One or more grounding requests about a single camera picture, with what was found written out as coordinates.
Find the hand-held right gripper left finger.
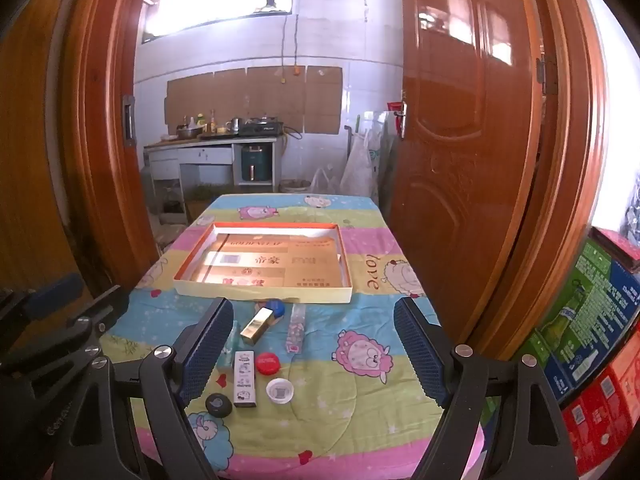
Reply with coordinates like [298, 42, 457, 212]
[52, 297, 236, 480]

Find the black bottle cap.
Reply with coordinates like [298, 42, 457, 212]
[205, 394, 234, 418]

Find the cardboard wall covering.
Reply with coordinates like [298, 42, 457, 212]
[164, 65, 345, 136]

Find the clear floral tube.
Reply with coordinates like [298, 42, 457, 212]
[285, 304, 307, 353]

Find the white bottle cap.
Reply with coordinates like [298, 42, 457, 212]
[265, 378, 293, 405]

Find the gold rectangular box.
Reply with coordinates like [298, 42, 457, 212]
[240, 307, 276, 345]

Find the red beverage carton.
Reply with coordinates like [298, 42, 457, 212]
[560, 330, 640, 478]

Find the silver door handle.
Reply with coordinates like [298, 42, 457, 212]
[392, 102, 408, 141]

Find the window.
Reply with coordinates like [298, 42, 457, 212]
[141, 0, 296, 45]

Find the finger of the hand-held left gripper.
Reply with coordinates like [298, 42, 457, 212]
[0, 286, 132, 378]
[0, 274, 84, 333]

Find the grey kitchen counter cabinet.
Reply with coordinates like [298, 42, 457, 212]
[144, 135, 288, 196]

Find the shallow orange-rimmed cardboard box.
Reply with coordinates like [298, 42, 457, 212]
[173, 220, 354, 305]

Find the large white plastic sack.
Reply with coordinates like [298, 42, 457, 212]
[340, 127, 381, 198]

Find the metal door hinge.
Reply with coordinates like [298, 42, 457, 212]
[536, 55, 558, 96]

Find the green air fryer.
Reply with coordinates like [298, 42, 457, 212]
[239, 144, 273, 183]

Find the brown wooden door frame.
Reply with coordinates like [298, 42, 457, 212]
[0, 0, 611, 361]

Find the black induction stove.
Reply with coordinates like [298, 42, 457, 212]
[237, 116, 283, 137]

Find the hanging cord with orange switch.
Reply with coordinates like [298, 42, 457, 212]
[280, 15, 306, 85]

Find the red bottle cap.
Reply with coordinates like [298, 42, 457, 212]
[255, 352, 281, 376]

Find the white printed small box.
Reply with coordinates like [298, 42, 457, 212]
[233, 351, 258, 408]

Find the brown wooden door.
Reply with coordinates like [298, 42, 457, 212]
[387, 0, 548, 333]

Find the small white plastic bag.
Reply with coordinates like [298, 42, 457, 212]
[309, 166, 341, 195]

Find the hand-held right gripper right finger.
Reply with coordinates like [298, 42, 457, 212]
[392, 297, 581, 480]

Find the metal strike plate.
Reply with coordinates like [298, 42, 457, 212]
[121, 94, 137, 148]

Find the cartoon sheep printed tablecloth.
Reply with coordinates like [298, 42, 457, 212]
[97, 192, 488, 480]

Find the flat red box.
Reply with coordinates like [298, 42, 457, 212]
[590, 226, 640, 273]

